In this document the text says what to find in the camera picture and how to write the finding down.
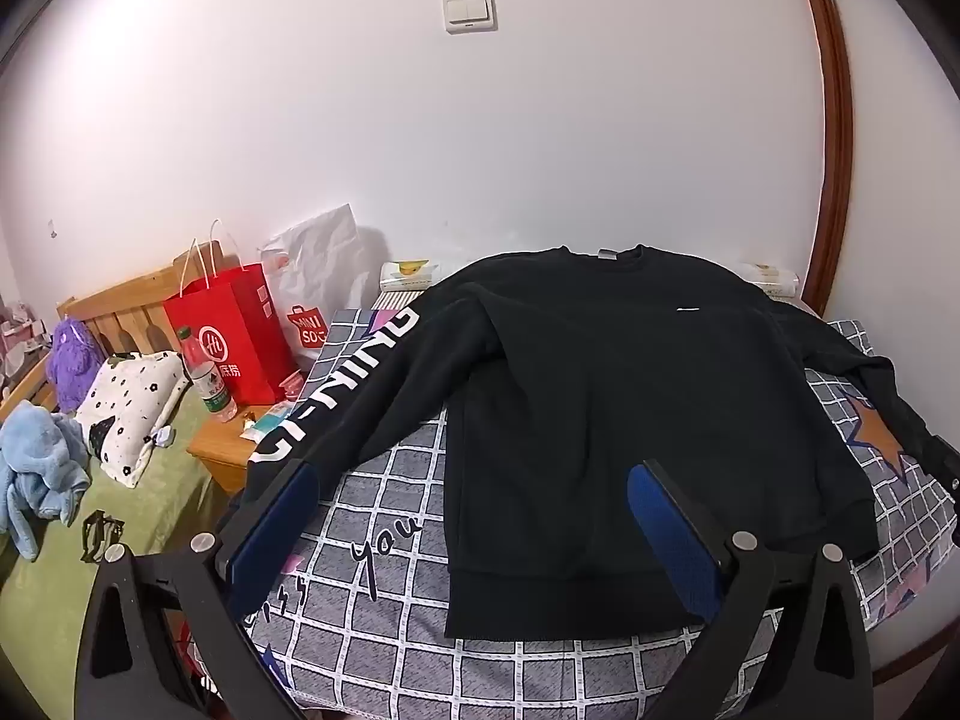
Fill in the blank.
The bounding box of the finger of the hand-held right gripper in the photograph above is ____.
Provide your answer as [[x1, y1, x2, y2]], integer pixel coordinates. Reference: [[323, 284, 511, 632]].
[[909, 420, 960, 500]]

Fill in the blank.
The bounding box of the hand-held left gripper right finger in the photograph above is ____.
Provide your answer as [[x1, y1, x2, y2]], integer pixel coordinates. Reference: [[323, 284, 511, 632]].
[[628, 457, 875, 720]]

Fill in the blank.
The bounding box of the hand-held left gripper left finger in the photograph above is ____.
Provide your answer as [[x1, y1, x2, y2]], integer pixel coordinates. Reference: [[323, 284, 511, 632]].
[[75, 459, 322, 720]]

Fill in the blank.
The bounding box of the black sweatshirt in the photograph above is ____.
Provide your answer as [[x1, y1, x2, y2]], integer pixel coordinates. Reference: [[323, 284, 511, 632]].
[[247, 244, 960, 642]]

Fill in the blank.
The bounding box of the wooden nightstand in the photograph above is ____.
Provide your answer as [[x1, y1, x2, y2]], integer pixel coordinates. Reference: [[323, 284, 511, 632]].
[[186, 401, 301, 496]]

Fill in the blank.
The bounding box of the teal packet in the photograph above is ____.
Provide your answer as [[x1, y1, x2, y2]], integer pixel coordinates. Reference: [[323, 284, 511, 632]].
[[241, 401, 297, 442]]

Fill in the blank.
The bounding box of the grey checked blanket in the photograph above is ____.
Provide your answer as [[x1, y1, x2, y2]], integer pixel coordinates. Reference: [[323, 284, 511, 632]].
[[225, 306, 960, 720]]

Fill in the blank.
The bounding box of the dark hair clip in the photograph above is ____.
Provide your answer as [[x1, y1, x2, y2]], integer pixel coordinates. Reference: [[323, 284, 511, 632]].
[[81, 510, 125, 563]]

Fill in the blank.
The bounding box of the plastic water bottle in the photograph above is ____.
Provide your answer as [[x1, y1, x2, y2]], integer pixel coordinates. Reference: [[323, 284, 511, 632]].
[[176, 326, 239, 421]]

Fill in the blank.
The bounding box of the white flower-print pillow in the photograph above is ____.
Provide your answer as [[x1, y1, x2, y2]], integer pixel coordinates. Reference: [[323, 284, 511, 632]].
[[75, 350, 192, 491]]

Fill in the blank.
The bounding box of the red paper bag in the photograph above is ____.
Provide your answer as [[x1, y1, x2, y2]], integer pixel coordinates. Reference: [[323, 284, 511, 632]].
[[163, 219, 301, 407]]

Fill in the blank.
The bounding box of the light blue plush toy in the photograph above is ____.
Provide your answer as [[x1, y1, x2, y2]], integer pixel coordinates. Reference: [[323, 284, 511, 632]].
[[0, 400, 92, 562]]

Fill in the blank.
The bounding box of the white tissue pack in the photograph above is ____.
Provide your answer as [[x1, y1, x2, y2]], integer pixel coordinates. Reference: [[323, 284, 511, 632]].
[[739, 262, 802, 302], [379, 259, 442, 293]]

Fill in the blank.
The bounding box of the purple plush toy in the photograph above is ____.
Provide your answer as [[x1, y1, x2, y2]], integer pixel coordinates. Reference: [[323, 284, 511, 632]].
[[46, 315, 104, 413]]

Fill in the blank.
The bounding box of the wooden headboard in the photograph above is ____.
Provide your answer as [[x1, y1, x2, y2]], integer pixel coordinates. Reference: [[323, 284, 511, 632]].
[[0, 240, 226, 421]]

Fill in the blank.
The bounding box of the white plastic bag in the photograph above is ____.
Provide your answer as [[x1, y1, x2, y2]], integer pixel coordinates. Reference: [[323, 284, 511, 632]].
[[259, 204, 361, 370]]

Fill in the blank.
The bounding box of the brown wooden door frame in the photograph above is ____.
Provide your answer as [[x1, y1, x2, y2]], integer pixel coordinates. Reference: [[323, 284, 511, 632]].
[[787, 0, 856, 320]]

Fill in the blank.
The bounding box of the white light switch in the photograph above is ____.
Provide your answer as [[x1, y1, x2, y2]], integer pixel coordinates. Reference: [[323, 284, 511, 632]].
[[443, 0, 497, 33]]

